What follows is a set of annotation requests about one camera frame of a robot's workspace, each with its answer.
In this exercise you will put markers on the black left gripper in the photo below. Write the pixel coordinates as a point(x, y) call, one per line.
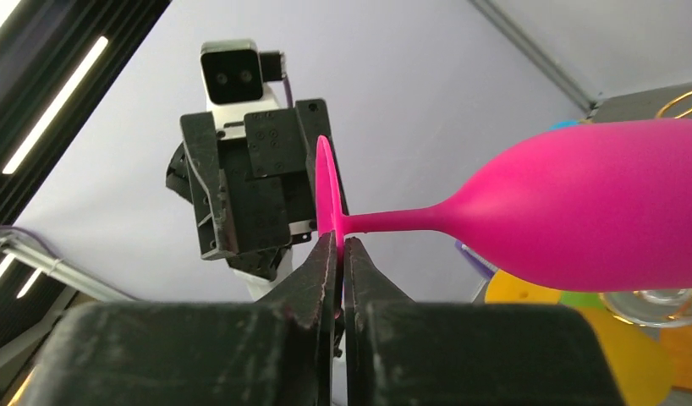
point(253, 196)

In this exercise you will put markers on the purple box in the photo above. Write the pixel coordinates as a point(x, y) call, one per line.
point(483, 267)

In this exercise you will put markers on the pink plastic wine glass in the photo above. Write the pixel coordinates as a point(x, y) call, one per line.
point(599, 207)

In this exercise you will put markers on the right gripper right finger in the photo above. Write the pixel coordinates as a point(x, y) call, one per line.
point(403, 352)

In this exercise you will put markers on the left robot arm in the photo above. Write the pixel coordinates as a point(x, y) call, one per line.
point(253, 195)

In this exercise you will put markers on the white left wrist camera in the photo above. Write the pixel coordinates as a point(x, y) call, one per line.
point(237, 78)

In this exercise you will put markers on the clear wine glass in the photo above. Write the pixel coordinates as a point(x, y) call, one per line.
point(662, 308)

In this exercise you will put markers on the gold wire wine glass rack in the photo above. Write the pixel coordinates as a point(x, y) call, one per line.
point(678, 107)

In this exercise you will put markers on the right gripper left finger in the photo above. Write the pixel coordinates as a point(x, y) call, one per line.
point(275, 351)

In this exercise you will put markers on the green plastic wine glass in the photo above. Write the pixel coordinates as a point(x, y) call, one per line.
point(582, 300)

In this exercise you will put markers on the orange plastic wine glass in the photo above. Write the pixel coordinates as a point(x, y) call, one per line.
point(639, 364)

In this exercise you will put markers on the blue plastic wine glass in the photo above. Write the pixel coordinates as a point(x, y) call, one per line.
point(567, 124)

